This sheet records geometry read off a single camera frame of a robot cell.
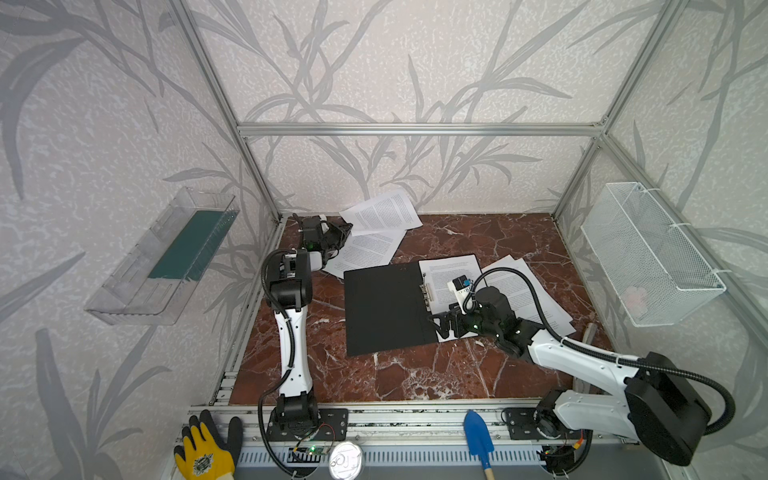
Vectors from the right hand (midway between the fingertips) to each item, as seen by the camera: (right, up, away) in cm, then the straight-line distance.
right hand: (439, 304), depth 83 cm
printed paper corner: (-16, +30, +39) cm, 52 cm away
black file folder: (-16, -5, +14) cm, 22 cm away
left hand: (-27, +28, +26) cm, 47 cm away
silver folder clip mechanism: (-2, +1, +13) cm, 14 cm away
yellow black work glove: (-56, -31, -15) cm, 66 cm away
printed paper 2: (-24, +14, +26) cm, 38 cm away
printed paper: (+1, +6, +19) cm, 20 cm away
